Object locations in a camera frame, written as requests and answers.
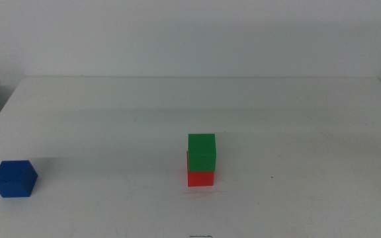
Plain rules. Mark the red cube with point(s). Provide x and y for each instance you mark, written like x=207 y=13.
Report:
x=200 y=179

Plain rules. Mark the blue cube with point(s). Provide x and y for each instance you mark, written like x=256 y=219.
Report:
x=13 y=179

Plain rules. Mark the green cube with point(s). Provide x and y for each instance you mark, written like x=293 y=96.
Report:
x=202 y=152

